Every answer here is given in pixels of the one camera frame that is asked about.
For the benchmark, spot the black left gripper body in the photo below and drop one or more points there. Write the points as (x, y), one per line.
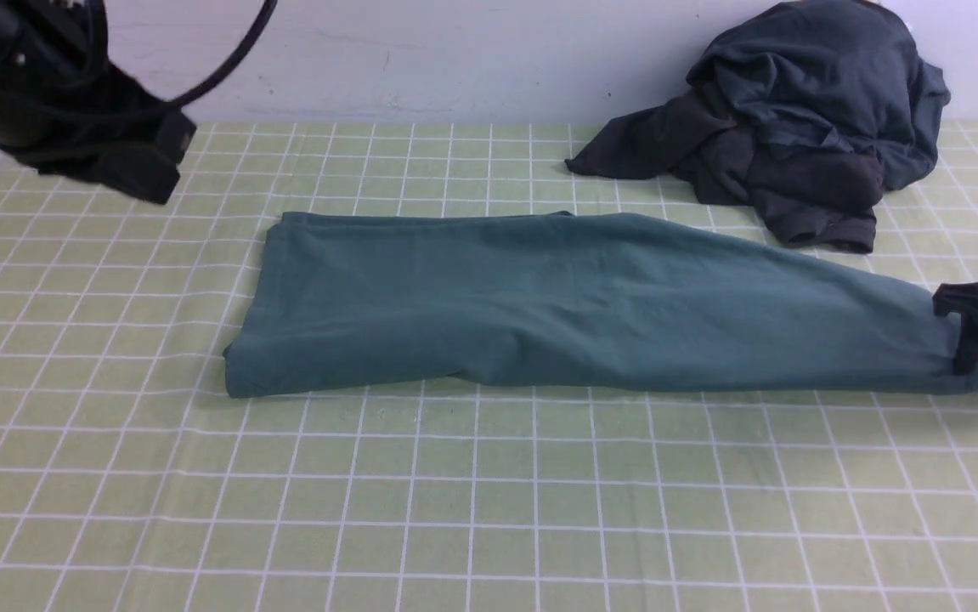
(137, 158)

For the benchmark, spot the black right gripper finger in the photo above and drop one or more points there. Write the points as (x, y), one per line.
(962, 300)

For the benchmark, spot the green long-sleeve shirt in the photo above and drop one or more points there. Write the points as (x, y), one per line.
(615, 300)

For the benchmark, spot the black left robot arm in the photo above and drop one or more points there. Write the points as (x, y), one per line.
(54, 56)

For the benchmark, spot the dark grey crumpled garment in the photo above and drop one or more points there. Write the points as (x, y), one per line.
(808, 113)

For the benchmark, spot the green checkered tablecloth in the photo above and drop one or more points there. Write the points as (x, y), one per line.
(130, 482)

